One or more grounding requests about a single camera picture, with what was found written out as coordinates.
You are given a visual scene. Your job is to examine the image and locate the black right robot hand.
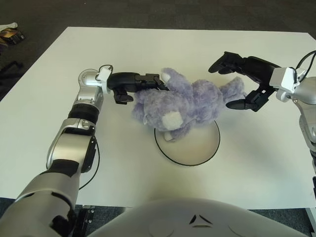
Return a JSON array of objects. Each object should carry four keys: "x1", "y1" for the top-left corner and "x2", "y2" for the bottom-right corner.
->
[{"x1": 208, "y1": 51, "x2": 303, "y2": 113}]

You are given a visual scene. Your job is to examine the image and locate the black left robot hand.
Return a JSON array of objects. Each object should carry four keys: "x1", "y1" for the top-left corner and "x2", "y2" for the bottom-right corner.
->
[{"x1": 96, "y1": 66, "x2": 171, "y2": 106}]

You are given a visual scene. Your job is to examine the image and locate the purple plush doll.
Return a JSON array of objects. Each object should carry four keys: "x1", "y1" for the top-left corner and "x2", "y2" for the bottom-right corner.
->
[{"x1": 130, "y1": 67, "x2": 247, "y2": 142}]

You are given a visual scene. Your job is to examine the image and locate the white plate with black rim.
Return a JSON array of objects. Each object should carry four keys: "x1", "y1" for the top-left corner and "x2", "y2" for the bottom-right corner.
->
[{"x1": 154, "y1": 118, "x2": 220, "y2": 167}]

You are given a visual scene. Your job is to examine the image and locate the black office chair base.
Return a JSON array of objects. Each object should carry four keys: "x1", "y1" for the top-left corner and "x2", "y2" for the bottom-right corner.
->
[{"x1": 0, "y1": 60, "x2": 24, "y2": 79}]

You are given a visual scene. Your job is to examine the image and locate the dark box on floor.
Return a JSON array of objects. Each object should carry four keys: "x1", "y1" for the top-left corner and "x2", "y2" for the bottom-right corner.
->
[{"x1": 0, "y1": 28, "x2": 26, "y2": 45}]

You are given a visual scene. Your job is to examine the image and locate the grey robot torso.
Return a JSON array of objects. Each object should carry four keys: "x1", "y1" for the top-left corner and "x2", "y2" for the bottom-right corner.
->
[{"x1": 88, "y1": 198, "x2": 316, "y2": 237}]

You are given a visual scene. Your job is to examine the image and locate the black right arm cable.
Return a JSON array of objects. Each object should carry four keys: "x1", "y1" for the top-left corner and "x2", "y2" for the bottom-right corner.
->
[{"x1": 295, "y1": 50, "x2": 316, "y2": 82}]

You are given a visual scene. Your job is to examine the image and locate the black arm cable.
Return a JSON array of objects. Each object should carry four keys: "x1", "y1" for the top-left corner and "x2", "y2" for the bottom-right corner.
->
[
  {"x1": 295, "y1": 50, "x2": 316, "y2": 82},
  {"x1": 78, "y1": 64, "x2": 114, "y2": 191}
]

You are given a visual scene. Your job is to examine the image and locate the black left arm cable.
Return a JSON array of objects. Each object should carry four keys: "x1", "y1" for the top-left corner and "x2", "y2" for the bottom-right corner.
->
[{"x1": 78, "y1": 64, "x2": 114, "y2": 191}]

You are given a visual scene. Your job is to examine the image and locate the black metal table bracket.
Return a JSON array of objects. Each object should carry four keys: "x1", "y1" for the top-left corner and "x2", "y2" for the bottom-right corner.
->
[{"x1": 76, "y1": 204, "x2": 96, "y2": 237}]

